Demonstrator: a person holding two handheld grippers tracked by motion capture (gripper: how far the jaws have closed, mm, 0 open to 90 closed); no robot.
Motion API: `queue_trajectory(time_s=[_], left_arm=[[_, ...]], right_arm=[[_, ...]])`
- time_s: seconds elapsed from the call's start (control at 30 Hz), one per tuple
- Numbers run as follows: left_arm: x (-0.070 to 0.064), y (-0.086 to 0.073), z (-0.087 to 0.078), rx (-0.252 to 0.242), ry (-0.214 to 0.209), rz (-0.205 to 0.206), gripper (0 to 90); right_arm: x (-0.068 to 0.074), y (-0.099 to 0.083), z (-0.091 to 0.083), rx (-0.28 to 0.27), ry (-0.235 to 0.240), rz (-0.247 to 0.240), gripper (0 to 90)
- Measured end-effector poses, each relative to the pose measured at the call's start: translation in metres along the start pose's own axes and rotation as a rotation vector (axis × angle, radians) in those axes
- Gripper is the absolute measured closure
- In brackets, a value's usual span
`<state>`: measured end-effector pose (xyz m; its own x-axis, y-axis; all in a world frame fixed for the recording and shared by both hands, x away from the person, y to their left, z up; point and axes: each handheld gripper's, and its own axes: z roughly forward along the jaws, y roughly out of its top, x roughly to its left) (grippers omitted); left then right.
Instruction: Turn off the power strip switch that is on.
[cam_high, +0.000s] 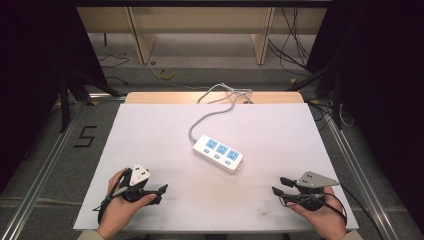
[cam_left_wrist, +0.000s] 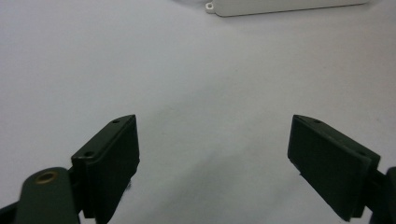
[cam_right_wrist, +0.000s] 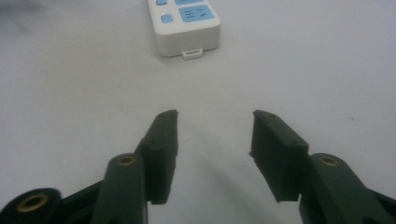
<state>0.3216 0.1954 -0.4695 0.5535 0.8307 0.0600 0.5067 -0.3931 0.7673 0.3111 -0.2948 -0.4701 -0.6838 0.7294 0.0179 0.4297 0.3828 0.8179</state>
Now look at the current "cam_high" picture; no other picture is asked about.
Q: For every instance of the wooden table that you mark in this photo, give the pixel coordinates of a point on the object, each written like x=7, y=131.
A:
x=166, y=97

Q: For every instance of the white table cover board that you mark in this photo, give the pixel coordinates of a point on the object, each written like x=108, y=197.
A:
x=160, y=143

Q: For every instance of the white power strip blue sockets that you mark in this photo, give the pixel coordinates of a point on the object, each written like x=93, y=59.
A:
x=218, y=154

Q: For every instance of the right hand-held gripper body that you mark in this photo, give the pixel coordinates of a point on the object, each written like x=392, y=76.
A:
x=315, y=180

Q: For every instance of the yellow tape roll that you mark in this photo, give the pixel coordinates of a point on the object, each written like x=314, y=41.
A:
x=165, y=73

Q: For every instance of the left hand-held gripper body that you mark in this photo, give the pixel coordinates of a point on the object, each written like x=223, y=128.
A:
x=138, y=175

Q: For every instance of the black curtain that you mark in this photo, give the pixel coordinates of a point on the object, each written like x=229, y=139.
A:
x=30, y=83
x=383, y=83

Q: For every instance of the beige wooden shelf unit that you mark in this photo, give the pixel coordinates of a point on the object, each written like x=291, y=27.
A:
x=200, y=20

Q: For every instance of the person's left hand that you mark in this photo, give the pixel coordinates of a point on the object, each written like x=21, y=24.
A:
x=116, y=210

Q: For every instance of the person's right hand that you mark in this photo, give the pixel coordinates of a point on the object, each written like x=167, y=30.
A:
x=328, y=221

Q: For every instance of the aluminium floor rail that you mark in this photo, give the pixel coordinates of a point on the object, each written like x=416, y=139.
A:
x=43, y=170
x=361, y=173

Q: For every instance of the black stand legs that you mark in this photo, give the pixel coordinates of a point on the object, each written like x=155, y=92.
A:
x=333, y=90
x=80, y=86

